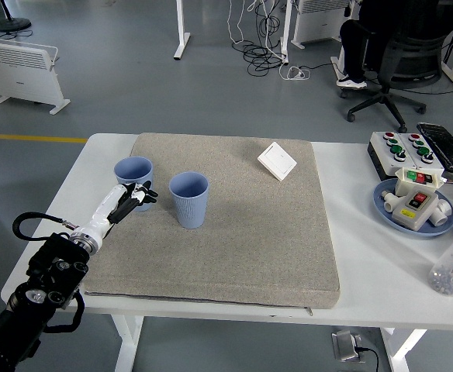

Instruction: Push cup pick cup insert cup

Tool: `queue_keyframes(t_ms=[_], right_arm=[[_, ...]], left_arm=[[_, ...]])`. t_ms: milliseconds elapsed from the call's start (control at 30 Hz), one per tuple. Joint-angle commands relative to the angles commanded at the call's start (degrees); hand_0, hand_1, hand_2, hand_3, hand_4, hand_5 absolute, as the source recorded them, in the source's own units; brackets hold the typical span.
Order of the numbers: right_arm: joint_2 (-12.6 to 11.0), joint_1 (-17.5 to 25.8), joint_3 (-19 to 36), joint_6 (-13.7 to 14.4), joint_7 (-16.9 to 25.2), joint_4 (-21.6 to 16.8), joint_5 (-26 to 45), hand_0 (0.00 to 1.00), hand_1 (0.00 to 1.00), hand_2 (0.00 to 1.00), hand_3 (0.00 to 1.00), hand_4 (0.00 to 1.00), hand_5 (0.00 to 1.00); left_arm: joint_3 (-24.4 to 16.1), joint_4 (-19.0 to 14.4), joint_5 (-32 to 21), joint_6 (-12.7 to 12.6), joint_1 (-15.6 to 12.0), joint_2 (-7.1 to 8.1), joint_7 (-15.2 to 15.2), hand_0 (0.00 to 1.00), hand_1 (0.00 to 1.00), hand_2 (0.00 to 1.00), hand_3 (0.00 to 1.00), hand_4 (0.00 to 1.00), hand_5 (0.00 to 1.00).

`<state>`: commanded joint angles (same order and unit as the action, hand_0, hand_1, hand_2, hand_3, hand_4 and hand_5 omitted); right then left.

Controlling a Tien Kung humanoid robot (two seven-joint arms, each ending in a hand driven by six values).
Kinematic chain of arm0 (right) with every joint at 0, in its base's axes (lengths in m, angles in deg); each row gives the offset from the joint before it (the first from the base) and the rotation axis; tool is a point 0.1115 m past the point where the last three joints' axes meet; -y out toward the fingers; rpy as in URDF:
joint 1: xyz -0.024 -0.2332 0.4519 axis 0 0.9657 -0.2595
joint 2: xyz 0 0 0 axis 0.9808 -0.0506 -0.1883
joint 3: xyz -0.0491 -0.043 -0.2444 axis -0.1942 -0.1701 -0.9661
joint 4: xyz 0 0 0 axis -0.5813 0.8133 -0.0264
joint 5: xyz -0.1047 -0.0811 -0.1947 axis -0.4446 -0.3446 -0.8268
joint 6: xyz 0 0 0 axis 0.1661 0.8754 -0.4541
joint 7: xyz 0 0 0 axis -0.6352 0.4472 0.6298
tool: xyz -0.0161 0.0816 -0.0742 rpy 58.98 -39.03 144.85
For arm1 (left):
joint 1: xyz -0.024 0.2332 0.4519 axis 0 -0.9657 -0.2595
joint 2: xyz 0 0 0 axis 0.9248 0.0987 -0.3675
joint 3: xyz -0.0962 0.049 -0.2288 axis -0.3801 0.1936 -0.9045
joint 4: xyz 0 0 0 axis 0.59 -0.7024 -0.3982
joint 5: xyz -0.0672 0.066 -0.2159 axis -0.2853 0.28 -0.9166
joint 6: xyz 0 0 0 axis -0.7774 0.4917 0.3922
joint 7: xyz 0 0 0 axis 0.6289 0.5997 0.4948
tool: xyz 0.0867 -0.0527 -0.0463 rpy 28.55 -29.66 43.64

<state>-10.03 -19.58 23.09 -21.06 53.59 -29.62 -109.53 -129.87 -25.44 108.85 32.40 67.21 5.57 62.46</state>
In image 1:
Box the beige red rocker switch box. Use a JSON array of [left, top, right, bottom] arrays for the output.
[[391, 185, 440, 233]]

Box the person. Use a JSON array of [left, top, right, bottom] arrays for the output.
[[335, 0, 390, 89]]

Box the white green-red switch box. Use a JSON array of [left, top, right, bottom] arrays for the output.
[[395, 167, 444, 197]]

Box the white power plug cable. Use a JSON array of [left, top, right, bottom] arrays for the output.
[[279, 64, 312, 82]]

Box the black cable tangle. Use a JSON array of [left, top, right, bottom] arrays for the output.
[[243, 0, 289, 77]]

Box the white pipe fitting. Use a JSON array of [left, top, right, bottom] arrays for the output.
[[427, 198, 453, 228], [380, 189, 401, 214]]

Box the black office chair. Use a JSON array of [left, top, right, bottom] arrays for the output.
[[340, 0, 453, 134]]

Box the white wall switch plate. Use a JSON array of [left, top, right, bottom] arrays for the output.
[[257, 141, 299, 182]]

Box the blue plate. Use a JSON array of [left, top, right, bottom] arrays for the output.
[[372, 178, 453, 238]]

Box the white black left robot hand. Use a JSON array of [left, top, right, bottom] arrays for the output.
[[72, 180, 161, 243]]

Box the white panel heater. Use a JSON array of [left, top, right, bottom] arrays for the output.
[[0, 36, 71, 115], [290, 0, 351, 50]]

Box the black pedal cable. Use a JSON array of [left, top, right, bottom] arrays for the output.
[[360, 346, 381, 372]]

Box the white desk leg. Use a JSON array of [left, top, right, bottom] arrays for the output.
[[173, 0, 192, 61], [278, 0, 293, 65]]

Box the white table leg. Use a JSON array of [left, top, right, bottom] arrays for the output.
[[379, 327, 429, 372], [109, 314, 147, 372]]

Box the grey metal pedal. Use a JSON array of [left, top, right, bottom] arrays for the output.
[[330, 329, 367, 363]]

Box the black fan stand base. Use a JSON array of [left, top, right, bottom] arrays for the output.
[[0, 0, 33, 32]]

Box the blue ribbed cup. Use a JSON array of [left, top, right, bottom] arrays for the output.
[[113, 156, 154, 213], [168, 171, 211, 230]]

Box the white push-button control box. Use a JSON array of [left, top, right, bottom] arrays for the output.
[[367, 130, 420, 181], [400, 133, 445, 176]]

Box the grey-brown cushion mat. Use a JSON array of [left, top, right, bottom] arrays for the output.
[[81, 132, 342, 311]]

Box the white desk foot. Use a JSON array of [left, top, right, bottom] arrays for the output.
[[330, 56, 344, 81]]

